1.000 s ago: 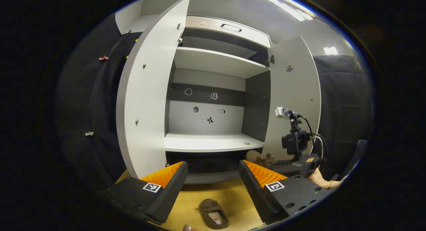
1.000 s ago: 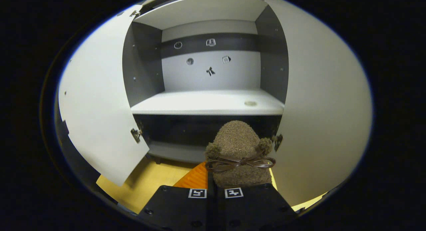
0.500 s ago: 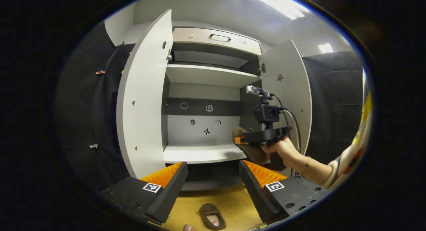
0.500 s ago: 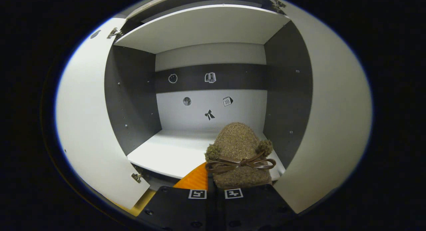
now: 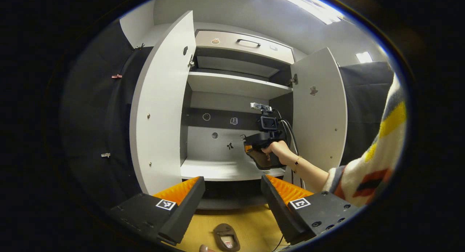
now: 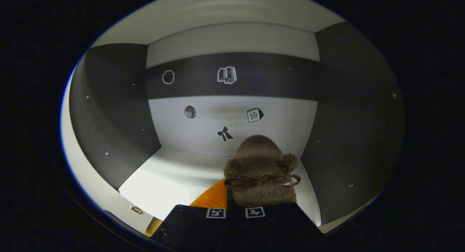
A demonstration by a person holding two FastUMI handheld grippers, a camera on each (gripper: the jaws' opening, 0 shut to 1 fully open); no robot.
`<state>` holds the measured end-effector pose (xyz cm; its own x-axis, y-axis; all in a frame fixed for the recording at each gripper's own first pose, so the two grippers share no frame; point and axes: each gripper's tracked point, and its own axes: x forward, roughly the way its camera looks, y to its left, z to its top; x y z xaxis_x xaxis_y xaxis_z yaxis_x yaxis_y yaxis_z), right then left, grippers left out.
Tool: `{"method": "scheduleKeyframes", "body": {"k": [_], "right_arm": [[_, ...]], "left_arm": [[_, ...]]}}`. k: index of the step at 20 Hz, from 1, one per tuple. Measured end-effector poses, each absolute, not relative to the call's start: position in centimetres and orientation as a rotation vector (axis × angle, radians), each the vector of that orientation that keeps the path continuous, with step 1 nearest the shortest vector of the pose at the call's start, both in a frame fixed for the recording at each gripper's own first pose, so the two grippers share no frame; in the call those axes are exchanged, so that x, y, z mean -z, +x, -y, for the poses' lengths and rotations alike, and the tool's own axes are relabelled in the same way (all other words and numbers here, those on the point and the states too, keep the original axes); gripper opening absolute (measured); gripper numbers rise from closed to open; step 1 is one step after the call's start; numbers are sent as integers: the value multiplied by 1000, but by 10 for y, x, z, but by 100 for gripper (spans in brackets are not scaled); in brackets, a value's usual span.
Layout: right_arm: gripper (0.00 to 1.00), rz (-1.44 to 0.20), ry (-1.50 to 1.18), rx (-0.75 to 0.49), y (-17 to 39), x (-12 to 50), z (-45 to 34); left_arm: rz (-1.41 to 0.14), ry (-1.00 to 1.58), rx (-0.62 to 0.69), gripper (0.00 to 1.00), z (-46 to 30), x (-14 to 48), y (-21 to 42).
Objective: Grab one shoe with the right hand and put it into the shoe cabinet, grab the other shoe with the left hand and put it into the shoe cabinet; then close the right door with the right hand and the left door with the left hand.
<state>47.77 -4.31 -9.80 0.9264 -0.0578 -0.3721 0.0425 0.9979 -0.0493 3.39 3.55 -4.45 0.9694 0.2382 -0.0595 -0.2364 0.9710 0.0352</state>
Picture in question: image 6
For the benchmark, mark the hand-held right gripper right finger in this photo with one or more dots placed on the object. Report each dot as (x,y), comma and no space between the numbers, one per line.
(276,226)

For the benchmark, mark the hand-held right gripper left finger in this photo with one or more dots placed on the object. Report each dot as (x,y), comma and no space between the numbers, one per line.
(196,226)

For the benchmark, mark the brown fuzzy shoe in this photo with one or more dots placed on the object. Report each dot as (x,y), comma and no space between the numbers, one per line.
(259,161)

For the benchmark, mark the grey white shoe cabinet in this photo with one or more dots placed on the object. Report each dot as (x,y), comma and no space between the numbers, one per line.
(272,77)

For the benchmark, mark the metal door hinge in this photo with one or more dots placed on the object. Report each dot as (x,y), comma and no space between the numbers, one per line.
(136,210)

